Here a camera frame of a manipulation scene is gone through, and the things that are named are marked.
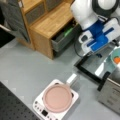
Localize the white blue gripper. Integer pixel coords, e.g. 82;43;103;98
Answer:
79;18;120;54

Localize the teal bowl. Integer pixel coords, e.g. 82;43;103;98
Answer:
109;48;120;68

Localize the orange carrot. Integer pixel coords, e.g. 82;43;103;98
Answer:
114;57;120;64

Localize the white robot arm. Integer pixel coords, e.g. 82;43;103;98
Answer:
70;0;120;54

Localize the grey open drawer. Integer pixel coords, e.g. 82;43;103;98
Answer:
52;24;81;52

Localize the green item in drawer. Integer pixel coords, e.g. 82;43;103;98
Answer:
64;28;73;36

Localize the silver toaster oven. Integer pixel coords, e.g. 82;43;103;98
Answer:
98;69;120;115

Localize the wooden cabinet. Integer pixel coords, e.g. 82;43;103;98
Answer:
1;0;84;60

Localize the pink frying pan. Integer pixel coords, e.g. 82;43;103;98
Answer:
43;73;77;113

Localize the white induction cooker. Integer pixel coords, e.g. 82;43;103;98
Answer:
33;79;79;120

